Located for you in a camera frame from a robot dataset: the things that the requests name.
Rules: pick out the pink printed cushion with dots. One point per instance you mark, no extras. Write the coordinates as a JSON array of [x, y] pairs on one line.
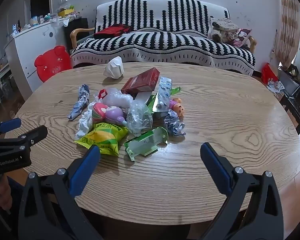
[[241, 37]]

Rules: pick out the pink purple toy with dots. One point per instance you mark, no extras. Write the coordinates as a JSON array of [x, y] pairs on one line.
[[111, 112]]

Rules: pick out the clear plastic wrap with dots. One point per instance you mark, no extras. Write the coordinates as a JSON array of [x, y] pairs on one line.
[[138, 118]]

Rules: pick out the yellow green snack packet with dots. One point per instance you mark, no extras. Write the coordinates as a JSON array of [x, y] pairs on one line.
[[102, 138]]

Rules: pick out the white cabinet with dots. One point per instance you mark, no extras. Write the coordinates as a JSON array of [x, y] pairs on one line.
[[27, 50]]

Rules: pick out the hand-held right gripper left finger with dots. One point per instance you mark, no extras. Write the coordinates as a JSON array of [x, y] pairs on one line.
[[86, 170]]

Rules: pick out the crumpled white paper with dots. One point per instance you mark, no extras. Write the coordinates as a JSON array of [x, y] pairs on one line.
[[83, 126]]

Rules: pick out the red black cloth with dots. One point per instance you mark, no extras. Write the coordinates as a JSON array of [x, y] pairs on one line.
[[112, 31]]

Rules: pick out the translucent green plastic tray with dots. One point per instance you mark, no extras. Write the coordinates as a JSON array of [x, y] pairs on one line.
[[145, 143]]

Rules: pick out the clutter of small items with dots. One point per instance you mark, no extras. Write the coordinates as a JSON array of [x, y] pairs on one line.
[[37, 21]]

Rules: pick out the white low shelf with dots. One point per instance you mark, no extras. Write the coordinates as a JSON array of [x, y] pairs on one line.
[[0, 80]]

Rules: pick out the black plant stand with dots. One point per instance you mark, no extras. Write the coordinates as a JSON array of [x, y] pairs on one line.
[[296, 97]]

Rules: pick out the white crumpled paper cone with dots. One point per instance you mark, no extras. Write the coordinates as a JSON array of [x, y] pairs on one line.
[[113, 67]]

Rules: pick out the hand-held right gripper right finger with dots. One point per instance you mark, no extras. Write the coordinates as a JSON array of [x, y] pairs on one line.
[[215, 167]]

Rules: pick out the black cabinet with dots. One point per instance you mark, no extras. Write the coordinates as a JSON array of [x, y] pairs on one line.
[[76, 25]]

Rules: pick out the silver foil packet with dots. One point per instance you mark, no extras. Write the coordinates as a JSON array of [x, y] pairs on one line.
[[158, 107]]

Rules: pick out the crumpled silver blue foil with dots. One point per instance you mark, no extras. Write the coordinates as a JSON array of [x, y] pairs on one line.
[[173, 125]]

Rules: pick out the plastic bag with red label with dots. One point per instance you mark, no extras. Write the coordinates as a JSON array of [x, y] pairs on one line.
[[117, 100]]

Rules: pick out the brown plush toy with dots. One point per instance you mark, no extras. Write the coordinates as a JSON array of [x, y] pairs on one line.
[[222, 30]]

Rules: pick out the yellow box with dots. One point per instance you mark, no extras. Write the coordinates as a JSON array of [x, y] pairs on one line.
[[65, 12]]

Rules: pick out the small purple toy figure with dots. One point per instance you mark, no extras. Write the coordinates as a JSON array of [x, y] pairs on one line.
[[178, 108]]

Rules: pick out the person's left hand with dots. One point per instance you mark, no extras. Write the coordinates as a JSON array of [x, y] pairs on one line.
[[2, 200]]

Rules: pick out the patterned curtain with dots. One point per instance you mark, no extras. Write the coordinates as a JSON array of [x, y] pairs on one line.
[[287, 25]]

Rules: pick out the grey blister pack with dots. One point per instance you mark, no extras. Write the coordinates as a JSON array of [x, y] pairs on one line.
[[165, 90]]

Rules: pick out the sofa with black white cover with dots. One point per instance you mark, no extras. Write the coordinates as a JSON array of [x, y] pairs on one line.
[[165, 42]]

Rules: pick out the dark red cardboard box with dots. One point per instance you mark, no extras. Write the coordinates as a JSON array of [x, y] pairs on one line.
[[142, 80]]

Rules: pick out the blue white foil wrapper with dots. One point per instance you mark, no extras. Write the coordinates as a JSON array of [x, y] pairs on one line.
[[81, 100]]

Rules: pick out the scattered papers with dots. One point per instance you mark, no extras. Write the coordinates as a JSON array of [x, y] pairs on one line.
[[276, 87]]

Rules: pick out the red bear-shaped plastic stool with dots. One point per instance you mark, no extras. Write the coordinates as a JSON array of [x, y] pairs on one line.
[[52, 63]]

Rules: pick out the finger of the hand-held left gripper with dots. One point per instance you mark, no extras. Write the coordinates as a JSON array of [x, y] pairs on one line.
[[35, 133], [11, 124]]

